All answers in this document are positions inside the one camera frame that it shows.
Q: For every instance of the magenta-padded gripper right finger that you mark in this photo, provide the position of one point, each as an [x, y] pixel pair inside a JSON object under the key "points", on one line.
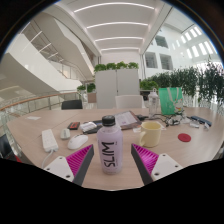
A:
{"points": [[146, 159]]}

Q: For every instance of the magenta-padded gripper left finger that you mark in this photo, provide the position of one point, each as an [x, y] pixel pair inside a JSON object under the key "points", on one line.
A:
{"points": [[78, 159]]}

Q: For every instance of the purple drink bottle black cap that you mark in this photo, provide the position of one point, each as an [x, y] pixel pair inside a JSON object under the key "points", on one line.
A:
{"points": [[110, 146]]}

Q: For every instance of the clear plastic water bottle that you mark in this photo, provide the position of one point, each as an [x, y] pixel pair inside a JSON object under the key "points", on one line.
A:
{"points": [[153, 103]]}

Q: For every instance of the white computer mouse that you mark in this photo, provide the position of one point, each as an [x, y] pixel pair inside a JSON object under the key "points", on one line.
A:
{"points": [[77, 141]]}

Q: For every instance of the cream yellow mug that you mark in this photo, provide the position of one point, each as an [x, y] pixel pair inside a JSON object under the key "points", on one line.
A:
{"points": [[151, 135]]}

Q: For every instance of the small grey-white mouse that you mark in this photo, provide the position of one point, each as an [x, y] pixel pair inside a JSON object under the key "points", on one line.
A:
{"points": [[65, 133]]}

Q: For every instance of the red and black small box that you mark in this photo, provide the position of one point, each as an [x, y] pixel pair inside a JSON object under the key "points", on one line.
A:
{"points": [[73, 125]]}

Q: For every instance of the white card pack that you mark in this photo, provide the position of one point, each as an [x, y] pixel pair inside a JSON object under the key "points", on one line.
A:
{"points": [[88, 126]]}

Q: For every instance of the white power strip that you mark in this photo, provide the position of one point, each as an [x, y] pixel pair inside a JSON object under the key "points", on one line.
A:
{"points": [[49, 140]]}

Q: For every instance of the black power adapter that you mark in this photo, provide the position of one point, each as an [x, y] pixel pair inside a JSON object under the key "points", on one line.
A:
{"points": [[141, 117]]}

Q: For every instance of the flat round red coaster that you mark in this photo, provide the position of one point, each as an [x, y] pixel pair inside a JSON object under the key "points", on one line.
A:
{"points": [[184, 137]]}

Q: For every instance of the open printed booklet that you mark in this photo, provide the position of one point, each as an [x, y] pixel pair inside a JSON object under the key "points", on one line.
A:
{"points": [[126, 119]]}

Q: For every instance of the black chair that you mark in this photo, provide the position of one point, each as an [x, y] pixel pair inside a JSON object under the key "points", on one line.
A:
{"points": [[71, 104]]}

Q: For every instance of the white chair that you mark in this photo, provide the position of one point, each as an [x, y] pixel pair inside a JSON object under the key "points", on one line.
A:
{"points": [[129, 101]]}

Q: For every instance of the white paper slip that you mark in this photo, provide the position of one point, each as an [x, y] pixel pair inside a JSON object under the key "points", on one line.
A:
{"points": [[33, 117]]}

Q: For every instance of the green tote bag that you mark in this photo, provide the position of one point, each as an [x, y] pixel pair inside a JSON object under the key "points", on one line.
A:
{"points": [[170, 100]]}

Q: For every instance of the glass railing with wooden handrail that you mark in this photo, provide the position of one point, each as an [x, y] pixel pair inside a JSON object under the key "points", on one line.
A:
{"points": [[33, 103]]}

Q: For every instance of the small planter with green plants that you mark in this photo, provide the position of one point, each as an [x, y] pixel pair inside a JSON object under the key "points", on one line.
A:
{"points": [[90, 88]]}

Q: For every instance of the white cabinet topped with plants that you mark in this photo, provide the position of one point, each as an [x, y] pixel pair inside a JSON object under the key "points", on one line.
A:
{"points": [[116, 83]]}

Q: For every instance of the row of green potted plants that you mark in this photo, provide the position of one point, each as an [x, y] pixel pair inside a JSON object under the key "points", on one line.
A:
{"points": [[190, 81]]}

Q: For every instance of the ceiling light strips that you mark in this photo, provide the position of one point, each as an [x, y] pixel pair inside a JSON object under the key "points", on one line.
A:
{"points": [[116, 24]]}

